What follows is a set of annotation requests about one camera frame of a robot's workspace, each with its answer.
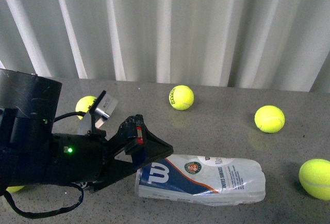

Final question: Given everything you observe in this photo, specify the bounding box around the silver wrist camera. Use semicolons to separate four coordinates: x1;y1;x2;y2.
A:
77;90;119;135

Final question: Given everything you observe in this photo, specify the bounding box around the yellow tennis ball far right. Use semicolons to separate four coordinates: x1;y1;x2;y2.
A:
299;159;329;201

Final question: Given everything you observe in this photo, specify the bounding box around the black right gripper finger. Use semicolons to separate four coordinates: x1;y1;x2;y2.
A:
90;157;137;193

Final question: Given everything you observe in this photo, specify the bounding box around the Wilson 3 tennis ball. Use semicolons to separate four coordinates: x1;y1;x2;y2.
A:
6;186;24;193

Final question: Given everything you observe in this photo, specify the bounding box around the plain yellow tennis ball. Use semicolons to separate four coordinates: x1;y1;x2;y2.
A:
254;105;285;133

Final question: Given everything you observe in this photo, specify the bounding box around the Roland Garros tennis ball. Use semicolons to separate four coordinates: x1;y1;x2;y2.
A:
169;85;194;111

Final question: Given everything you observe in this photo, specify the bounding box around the Wilson tennis ball can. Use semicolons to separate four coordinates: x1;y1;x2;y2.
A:
135;154;266;206

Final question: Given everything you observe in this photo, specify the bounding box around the white pleated curtain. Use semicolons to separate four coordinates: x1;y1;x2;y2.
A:
1;0;329;92

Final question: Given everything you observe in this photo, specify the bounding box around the Head Team tennis ball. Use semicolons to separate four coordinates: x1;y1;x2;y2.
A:
75;96;97;113

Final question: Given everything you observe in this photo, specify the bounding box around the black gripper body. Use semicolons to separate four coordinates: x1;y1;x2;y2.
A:
38;133;106;185

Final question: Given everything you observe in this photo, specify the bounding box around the black cable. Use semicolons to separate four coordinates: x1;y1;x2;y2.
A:
3;182;85;219

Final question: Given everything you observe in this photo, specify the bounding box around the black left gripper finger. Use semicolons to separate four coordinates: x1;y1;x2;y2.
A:
108;114;173;169

